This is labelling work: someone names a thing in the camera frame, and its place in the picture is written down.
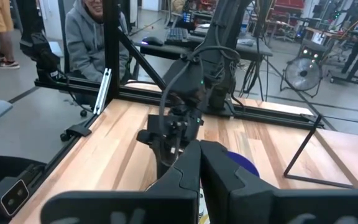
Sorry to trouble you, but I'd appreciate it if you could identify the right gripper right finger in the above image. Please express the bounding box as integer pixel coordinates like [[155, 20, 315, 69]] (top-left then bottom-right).
[[200, 139, 358, 224]]

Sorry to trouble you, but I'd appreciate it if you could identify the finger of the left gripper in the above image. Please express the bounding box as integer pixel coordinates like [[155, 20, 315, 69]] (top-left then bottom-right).
[[166, 140, 190, 170], [152, 139, 172, 180]]

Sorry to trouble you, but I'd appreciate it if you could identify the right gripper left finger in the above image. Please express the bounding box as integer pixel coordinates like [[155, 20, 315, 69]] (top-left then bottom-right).
[[40, 139, 202, 224]]

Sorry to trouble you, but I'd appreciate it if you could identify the purple mini bowl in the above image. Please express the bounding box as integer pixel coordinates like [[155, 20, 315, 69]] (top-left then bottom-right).
[[227, 151, 260, 179]]

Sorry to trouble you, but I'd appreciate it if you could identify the black computer mouse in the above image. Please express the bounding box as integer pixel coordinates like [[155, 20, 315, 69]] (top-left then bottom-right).
[[141, 36, 165, 47]]

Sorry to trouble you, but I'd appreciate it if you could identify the black keyboard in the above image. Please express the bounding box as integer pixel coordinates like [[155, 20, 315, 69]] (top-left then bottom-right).
[[164, 27, 190, 44]]

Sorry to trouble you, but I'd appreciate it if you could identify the dark office desk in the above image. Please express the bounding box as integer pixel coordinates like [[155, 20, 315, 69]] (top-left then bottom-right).
[[134, 29, 273, 62]]

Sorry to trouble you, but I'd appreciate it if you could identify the seated person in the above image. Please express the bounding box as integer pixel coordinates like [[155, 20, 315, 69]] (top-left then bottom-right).
[[64, 0, 131, 83]]

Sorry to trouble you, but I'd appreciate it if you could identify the round floor fan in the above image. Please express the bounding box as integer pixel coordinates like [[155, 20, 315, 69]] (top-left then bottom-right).
[[279, 57, 324, 98]]

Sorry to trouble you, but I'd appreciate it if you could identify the black mounted device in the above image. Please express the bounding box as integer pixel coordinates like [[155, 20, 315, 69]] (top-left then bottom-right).
[[16, 0, 62, 85]]

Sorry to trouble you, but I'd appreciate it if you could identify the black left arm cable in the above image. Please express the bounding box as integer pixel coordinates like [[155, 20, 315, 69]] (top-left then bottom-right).
[[158, 45, 241, 135]]

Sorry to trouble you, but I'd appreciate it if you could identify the silver aluminium bracket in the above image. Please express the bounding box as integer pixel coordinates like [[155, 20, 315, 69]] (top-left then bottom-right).
[[93, 67, 112, 116]]

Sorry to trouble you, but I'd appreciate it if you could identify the black aluminium table frame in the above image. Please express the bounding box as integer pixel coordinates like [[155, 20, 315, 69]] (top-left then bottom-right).
[[20, 0, 326, 194]]

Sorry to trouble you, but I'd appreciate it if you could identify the wooden shelf with black frame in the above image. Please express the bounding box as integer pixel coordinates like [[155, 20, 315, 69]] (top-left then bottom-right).
[[283, 114, 358, 190]]

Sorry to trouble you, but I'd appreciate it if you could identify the black depth camera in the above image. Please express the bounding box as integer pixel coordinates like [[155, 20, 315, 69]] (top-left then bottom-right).
[[0, 177, 30, 217]]

